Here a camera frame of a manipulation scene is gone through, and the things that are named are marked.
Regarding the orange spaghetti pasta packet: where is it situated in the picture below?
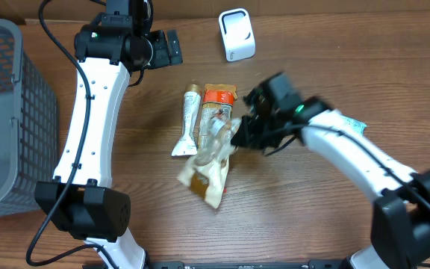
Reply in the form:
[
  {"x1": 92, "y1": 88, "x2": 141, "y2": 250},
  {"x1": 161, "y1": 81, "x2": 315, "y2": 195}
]
[{"x1": 198, "y1": 84, "x2": 237, "y2": 148}]

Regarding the beige brown snack pouch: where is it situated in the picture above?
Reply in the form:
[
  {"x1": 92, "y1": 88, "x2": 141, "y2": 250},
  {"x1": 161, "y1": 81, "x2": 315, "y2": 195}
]
[{"x1": 178, "y1": 117, "x2": 241, "y2": 208}]

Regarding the white gold-capped tube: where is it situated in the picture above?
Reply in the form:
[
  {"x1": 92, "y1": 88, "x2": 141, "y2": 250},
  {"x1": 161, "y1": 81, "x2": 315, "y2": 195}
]
[{"x1": 171, "y1": 84, "x2": 202, "y2": 157}]

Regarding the mint green wipes packet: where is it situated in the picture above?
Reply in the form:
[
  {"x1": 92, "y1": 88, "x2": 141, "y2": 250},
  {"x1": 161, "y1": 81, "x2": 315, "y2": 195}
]
[{"x1": 343, "y1": 116, "x2": 367, "y2": 135}]

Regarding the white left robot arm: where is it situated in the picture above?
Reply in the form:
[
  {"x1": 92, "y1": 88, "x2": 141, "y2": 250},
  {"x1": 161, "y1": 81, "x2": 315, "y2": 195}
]
[{"x1": 34, "y1": 1, "x2": 182, "y2": 269}]

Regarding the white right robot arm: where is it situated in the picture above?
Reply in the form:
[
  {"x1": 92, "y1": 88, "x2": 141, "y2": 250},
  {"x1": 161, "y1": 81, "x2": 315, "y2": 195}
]
[{"x1": 231, "y1": 72, "x2": 430, "y2": 268}]

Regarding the white barcode scanner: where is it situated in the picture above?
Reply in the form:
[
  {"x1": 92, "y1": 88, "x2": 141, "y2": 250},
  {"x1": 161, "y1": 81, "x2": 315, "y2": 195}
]
[{"x1": 218, "y1": 8, "x2": 256, "y2": 62}]

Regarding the grey plastic mesh basket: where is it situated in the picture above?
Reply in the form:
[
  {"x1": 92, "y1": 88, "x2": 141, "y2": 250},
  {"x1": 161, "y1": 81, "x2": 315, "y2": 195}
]
[{"x1": 0, "y1": 19, "x2": 59, "y2": 217}]

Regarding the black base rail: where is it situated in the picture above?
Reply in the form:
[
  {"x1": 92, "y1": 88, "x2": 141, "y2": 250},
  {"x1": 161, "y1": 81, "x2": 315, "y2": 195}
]
[{"x1": 143, "y1": 259, "x2": 352, "y2": 269}]

